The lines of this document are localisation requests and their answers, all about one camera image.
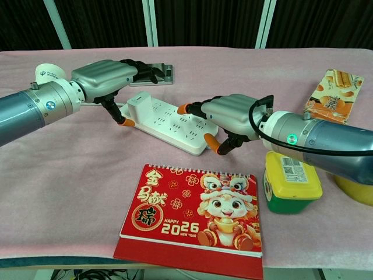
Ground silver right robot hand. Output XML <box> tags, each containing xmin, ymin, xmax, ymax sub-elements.
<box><xmin>177</xmin><ymin>93</ymin><xmax>270</xmax><ymax>155</ymax></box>

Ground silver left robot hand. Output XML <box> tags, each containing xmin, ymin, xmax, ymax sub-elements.
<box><xmin>71</xmin><ymin>59</ymin><xmax>166</xmax><ymax>127</ymax></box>

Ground white plug adapter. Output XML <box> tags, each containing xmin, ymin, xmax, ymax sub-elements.
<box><xmin>126</xmin><ymin>91</ymin><xmax>152</xmax><ymax>120</ymax></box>

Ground white paper cup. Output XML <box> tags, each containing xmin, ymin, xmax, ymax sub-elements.
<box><xmin>35</xmin><ymin>62</ymin><xmax>66</xmax><ymax>85</ymax></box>

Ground white power strip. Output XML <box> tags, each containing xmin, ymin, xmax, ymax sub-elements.
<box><xmin>119</xmin><ymin>96</ymin><xmax>219</xmax><ymax>156</ymax></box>

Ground silver digital kitchen scale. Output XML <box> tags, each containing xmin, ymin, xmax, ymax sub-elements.
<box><xmin>129</xmin><ymin>63</ymin><xmax>175</xmax><ymax>88</ymax></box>

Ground green tub with yellow lid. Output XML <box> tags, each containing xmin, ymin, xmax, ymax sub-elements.
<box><xmin>263</xmin><ymin>150</ymin><xmax>323</xmax><ymax>215</ymax></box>

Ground orange snack box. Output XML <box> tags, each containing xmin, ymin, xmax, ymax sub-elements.
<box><xmin>302</xmin><ymin>68</ymin><xmax>365</xmax><ymax>125</ymax></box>

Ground red 2026 desk calendar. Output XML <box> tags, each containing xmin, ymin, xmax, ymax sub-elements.
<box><xmin>112</xmin><ymin>163</ymin><xmax>265</xmax><ymax>280</ymax></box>

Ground pink table cloth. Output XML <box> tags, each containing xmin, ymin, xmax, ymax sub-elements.
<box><xmin>0</xmin><ymin>46</ymin><xmax>373</xmax><ymax>263</ymax></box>

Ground yellow tape roll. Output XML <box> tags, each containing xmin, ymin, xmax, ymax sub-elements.
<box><xmin>333</xmin><ymin>171</ymin><xmax>373</xmax><ymax>208</ymax></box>

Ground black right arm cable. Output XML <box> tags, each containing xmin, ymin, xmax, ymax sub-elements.
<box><xmin>249</xmin><ymin>94</ymin><xmax>373</xmax><ymax>153</ymax></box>

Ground white partition post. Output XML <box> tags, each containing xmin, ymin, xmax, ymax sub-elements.
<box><xmin>142</xmin><ymin>0</ymin><xmax>160</xmax><ymax>47</ymax></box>
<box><xmin>43</xmin><ymin>0</ymin><xmax>72</xmax><ymax>50</ymax></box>
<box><xmin>255</xmin><ymin>0</ymin><xmax>277</xmax><ymax>49</ymax></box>

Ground black floor cables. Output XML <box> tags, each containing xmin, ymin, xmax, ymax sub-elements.
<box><xmin>55</xmin><ymin>268</ymin><xmax>143</xmax><ymax>280</ymax></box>

